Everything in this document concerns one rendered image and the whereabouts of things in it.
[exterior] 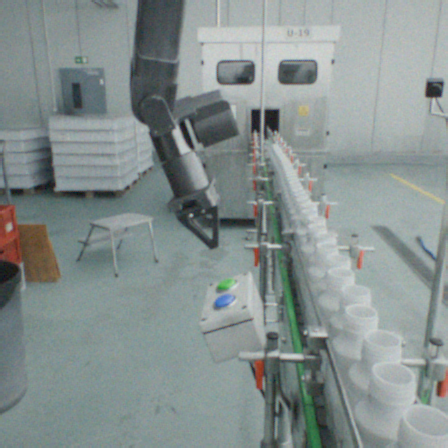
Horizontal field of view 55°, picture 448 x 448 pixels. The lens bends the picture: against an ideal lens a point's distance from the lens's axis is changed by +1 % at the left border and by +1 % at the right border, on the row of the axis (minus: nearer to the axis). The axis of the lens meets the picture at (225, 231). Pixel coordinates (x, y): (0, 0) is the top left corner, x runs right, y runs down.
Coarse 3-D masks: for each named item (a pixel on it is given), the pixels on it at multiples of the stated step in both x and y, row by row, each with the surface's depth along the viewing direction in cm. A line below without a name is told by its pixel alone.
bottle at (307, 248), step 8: (312, 224) 86; (312, 232) 84; (320, 232) 83; (312, 240) 84; (304, 248) 85; (312, 248) 84; (304, 256) 85; (304, 280) 86; (304, 288) 86; (304, 296) 87; (304, 304) 87
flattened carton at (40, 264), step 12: (24, 228) 326; (36, 228) 326; (24, 240) 332; (36, 240) 332; (48, 240) 331; (24, 252) 337; (36, 252) 337; (48, 252) 337; (24, 264) 342; (36, 264) 342; (48, 264) 342; (24, 276) 347; (36, 276) 347; (48, 276) 346; (60, 276) 354
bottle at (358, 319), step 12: (348, 312) 50; (360, 312) 52; (372, 312) 51; (348, 324) 50; (360, 324) 49; (372, 324) 49; (336, 336) 53; (348, 336) 50; (360, 336) 49; (336, 348) 51; (348, 348) 50; (360, 348) 50; (336, 360) 51; (348, 360) 50; (348, 372) 50; (336, 396) 52; (336, 408) 52; (336, 420) 53
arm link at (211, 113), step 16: (208, 96) 61; (224, 96) 61; (144, 112) 56; (160, 112) 57; (176, 112) 60; (192, 112) 59; (208, 112) 60; (224, 112) 61; (160, 128) 58; (176, 128) 59; (208, 128) 61; (224, 128) 61; (208, 144) 63
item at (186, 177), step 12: (180, 156) 62; (192, 156) 63; (168, 168) 63; (180, 168) 62; (192, 168) 63; (168, 180) 65; (180, 180) 63; (192, 180) 63; (204, 180) 64; (180, 192) 64; (192, 192) 63; (204, 192) 61; (168, 204) 62; (180, 204) 62
